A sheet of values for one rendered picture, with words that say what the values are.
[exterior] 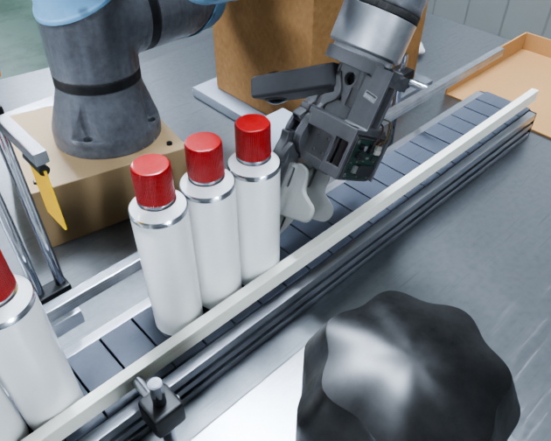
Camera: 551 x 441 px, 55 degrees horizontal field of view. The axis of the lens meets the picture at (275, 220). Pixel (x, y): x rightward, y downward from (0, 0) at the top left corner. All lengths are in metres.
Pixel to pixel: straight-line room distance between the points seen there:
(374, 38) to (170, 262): 0.28
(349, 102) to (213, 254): 0.20
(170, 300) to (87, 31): 0.35
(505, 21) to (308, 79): 2.16
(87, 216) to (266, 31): 0.40
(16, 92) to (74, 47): 0.48
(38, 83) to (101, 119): 0.47
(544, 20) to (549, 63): 1.28
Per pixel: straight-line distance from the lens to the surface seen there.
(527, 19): 2.63
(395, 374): 0.20
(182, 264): 0.50
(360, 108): 0.53
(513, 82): 1.20
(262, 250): 0.56
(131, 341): 0.58
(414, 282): 0.70
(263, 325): 0.60
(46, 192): 0.43
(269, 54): 0.90
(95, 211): 0.77
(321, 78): 0.56
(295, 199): 0.57
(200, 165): 0.46
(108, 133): 0.75
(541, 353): 0.69
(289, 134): 0.55
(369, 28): 0.53
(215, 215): 0.49
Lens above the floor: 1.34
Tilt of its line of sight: 42 degrees down
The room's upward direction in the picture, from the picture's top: straight up
